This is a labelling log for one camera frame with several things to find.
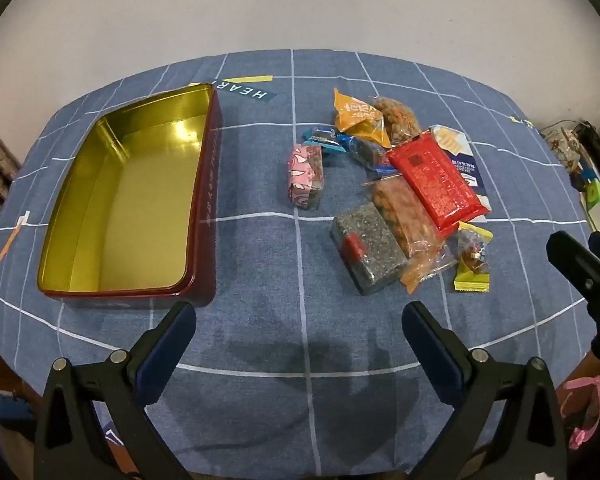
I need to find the floral printed bag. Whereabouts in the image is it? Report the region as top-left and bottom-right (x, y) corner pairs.
(541, 127), (582, 172)

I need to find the red snack packet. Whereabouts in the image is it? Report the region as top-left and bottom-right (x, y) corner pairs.
(387, 130), (491, 240)

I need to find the orange triangular snack packet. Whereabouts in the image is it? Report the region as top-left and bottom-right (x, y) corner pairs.
(332, 87), (392, 148)

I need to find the light blue snack packet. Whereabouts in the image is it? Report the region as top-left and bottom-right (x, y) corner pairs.
(302, 126), (348, 155)

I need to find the blue fabric item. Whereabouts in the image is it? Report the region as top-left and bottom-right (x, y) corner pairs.
(0, 385), (36, 443)

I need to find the yellow green candy packet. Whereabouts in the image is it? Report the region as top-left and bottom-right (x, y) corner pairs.
(452, 221), (495, 293)

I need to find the blue checked tablecloth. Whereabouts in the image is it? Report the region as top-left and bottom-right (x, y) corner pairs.
(0, 49), (600, 476)

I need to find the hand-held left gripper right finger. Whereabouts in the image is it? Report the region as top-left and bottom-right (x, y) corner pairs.
(401, 301), (568, 480)

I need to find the dark seed brick packet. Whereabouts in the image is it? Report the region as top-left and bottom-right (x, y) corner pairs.
(330, 203), (411, 297)

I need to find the clear bag of peanuts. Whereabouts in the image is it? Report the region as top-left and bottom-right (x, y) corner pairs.
(372, 95), (423, 146)

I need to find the green white carton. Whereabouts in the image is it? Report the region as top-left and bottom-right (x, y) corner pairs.
(581, 180), (600, 232)

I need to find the orange tape strip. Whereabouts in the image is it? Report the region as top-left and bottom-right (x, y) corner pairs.
(0, 225), (23, 262)

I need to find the pink patterned snack packet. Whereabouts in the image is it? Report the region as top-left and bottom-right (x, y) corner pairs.
(286, 142), (326, 211)

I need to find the pink strap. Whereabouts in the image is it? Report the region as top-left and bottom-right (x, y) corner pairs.
(562, 375), (600, 451)

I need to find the blue white cracker packet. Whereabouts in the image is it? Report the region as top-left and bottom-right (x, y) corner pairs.
(428, 124), (492, 211)

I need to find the red tin box gold interior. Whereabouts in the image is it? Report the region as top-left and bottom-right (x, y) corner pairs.
(36, 83), (223, 307)

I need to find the clutter of items at edge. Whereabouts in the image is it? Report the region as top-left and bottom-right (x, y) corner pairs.
(577, 121), (600, 196)

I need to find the clear orange bag of nuts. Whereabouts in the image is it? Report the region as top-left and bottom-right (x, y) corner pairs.
(362, 177), (458, 296)

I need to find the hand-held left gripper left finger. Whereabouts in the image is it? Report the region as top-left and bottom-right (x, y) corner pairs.
(34, 301), (197, 480)

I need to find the blue cookie packet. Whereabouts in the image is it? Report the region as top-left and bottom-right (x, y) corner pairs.
(337, 133), (398, 176)

